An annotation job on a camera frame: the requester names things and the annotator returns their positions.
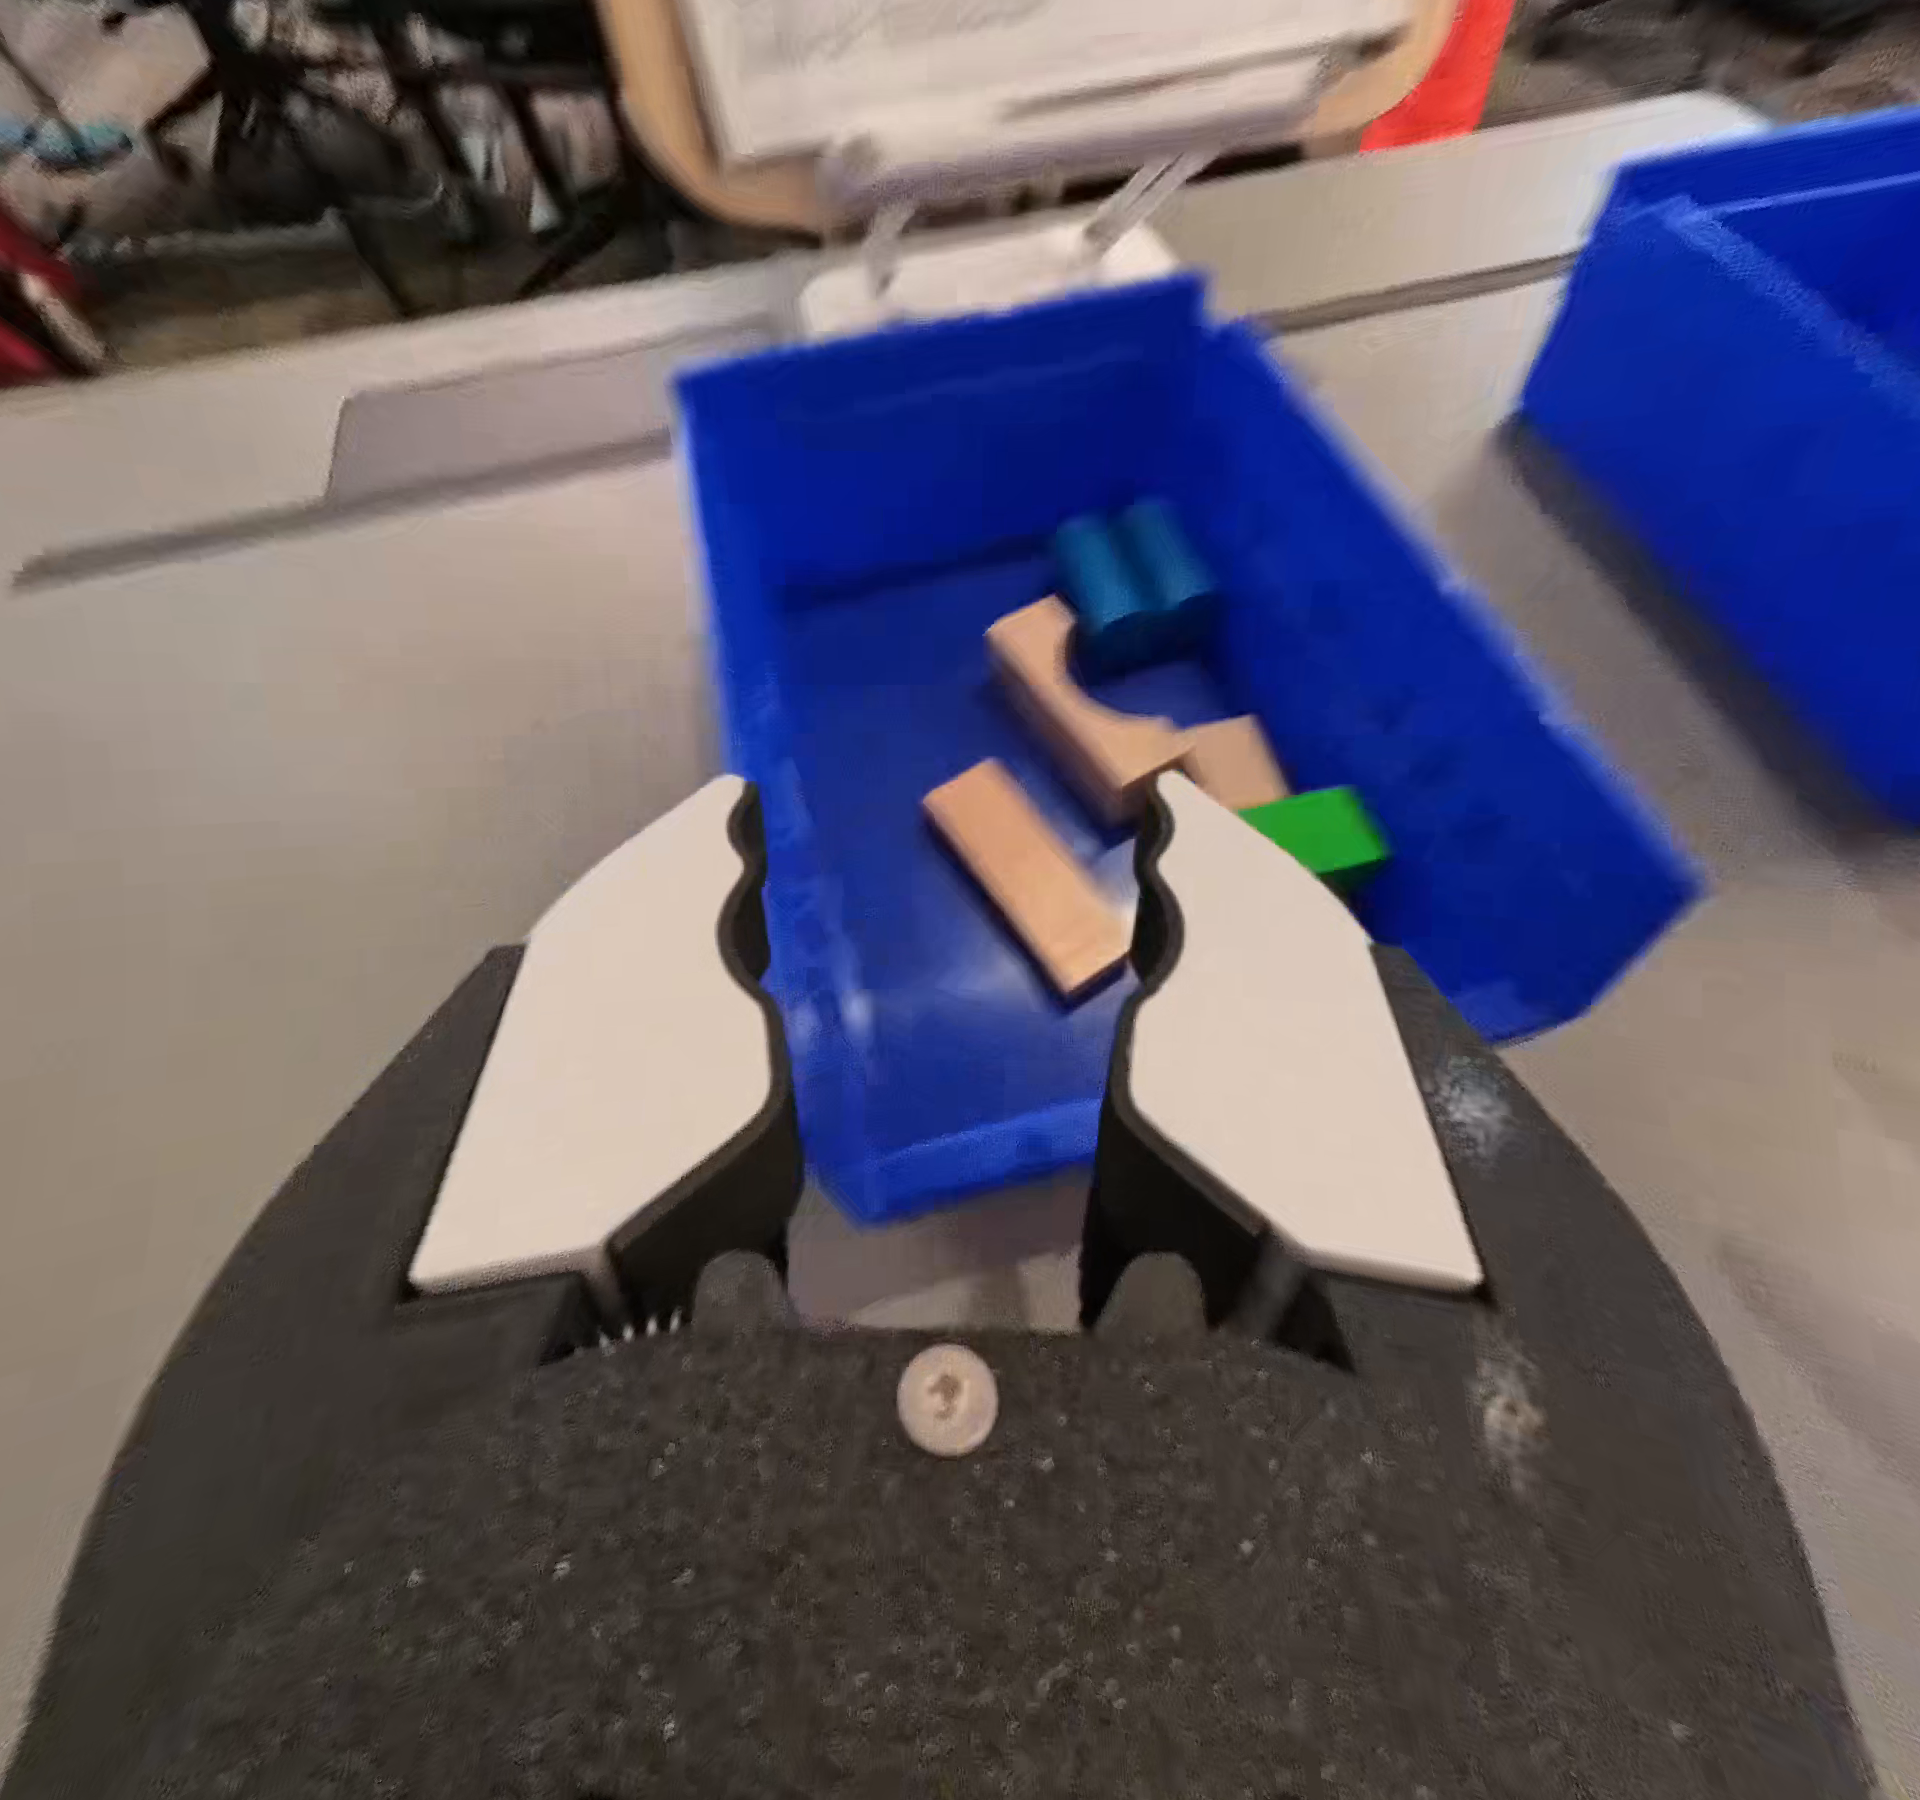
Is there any orange traffic cone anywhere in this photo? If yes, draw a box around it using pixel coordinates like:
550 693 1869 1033
1356 0 1545 152

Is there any grey table cable flap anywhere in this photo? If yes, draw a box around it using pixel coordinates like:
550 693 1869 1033
327 322 781 503

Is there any red bag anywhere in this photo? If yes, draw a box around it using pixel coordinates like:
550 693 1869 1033
0 202 106 384

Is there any printed instruction sheet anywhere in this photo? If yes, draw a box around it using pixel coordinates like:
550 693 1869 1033
661 0 1420 165

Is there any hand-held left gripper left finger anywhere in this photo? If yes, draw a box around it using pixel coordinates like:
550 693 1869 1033
408 774 797 1307

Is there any blue wooden cylinder block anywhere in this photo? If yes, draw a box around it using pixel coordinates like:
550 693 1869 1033
1049 517 1149 638
1117 499 1220 668

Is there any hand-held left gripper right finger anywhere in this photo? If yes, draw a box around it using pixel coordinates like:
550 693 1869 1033
1082 774 1488 1307

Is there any wooden clipboard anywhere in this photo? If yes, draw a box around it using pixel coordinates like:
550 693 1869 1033
561 0 1479 234

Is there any green wooden arch block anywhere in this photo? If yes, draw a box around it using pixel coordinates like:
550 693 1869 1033
1237 787 1395 889

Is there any white document stand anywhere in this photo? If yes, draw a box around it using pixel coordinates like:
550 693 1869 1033
795 90 1200 333

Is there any blue plastic bin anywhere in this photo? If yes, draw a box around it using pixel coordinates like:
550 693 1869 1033
667 273 1703 1224
1519 105 1920 829

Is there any natural wooden arch block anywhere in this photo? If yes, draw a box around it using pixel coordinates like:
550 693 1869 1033
985 594 1195 826

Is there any black office chair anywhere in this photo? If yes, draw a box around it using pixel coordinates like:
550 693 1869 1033
0 0 647 318

